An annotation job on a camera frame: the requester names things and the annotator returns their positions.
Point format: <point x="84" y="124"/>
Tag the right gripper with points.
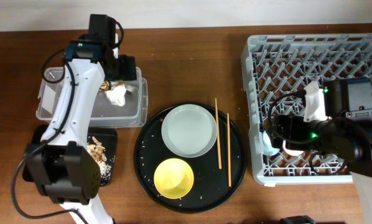
<point x="294" y="124"/>

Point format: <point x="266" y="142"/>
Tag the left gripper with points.
<point x="125" y="68"/>

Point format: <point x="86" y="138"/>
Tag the pink cup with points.
<point x="289" y="151"/>

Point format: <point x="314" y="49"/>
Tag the gold foil wrapper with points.
<point x="106" y="86"/>

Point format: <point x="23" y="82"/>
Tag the blue cup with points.
<point x="268" y="149"/>

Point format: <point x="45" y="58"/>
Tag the wooden chopstick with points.
<point x="218" y="135"/>
<point x="229" y="150"/>

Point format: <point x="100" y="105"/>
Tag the food scraps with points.
<point x="100" y="155"/>

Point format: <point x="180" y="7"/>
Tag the grey plate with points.
<point x="189" y="130"/>

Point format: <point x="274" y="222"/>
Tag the yellow bowl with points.
<point x="173" y="178"/>

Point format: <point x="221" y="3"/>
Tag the white tissue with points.
<point x="116" y="96"/>

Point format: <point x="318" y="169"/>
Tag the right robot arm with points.
<point x="338" y="121"/>

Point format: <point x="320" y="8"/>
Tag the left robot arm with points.
<point x="59" y="164"/>

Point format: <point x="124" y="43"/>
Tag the grey dishwasher rack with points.
<point x="274" y="65"/>

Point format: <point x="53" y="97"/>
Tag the clear plastic bin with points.
<point x="104" y="114"/>

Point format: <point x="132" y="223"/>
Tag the round black serving tray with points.
<point x="210" y="188"/>

